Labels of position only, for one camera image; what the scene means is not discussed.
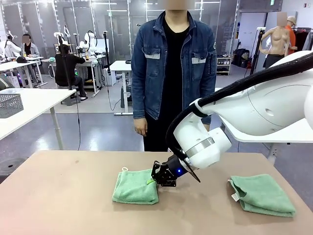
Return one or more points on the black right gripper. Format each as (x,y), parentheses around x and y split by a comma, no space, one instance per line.
(177,169)

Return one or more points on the black light stand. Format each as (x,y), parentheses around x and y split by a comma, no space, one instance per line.
(255,56)

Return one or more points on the clear plastic container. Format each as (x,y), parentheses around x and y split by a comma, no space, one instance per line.
(9,90)

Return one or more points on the beige mannequin with black trousers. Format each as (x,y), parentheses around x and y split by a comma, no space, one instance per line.
(276,41)

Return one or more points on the grey round floor plate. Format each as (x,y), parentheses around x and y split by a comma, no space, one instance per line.
(11,166)

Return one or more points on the seated person in black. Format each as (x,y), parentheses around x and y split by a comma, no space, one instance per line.
(66,68)

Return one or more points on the seated person in grey jacket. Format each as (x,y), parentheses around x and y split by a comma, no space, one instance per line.
(30,49)

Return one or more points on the small white desk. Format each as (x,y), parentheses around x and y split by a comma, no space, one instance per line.
(122,65)

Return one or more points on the light grey mesh basket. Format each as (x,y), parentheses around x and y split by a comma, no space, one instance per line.
(11,105)

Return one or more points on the black bags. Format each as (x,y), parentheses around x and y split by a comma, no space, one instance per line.
(240,57)

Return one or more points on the mannequin with orange shirt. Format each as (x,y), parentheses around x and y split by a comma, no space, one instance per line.
(291,34)

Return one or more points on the large white table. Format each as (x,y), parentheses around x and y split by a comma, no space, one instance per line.
(36,102)
(269,137)

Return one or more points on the clothes rack with dark clothes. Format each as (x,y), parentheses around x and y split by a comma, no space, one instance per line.
(303,41)

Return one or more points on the green terry towel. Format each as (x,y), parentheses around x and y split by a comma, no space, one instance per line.
(134,188)
(264,195)

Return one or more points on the white lab desk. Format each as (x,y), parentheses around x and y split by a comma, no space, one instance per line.
(17,66)

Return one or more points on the man's left forearm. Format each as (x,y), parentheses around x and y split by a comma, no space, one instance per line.
(210,83)

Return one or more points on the black office chair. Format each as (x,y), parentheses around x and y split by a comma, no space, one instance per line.
(5,84)

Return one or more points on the man's right hand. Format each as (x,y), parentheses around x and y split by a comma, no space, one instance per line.
(141,127)

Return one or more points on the white shoe shelf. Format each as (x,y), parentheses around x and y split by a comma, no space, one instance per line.
(223,64)

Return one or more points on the white lab robot arm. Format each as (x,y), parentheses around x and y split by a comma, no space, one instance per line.
(61,36)
(90,44)
(11,47)

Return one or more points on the white work desk with equipment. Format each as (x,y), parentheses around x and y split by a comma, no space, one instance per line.
(95,76)

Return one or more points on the man's right forearm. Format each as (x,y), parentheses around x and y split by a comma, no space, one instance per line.
(140,102)

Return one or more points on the grey plastic stool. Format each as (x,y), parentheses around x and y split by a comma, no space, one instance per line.
(126,95)

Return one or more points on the black cap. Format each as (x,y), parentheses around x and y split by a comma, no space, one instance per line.
(21,59)

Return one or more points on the man's left hand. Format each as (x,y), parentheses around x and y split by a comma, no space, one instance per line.
(206,127)

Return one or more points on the man in denim jacket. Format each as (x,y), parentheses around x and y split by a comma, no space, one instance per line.
(171,73)

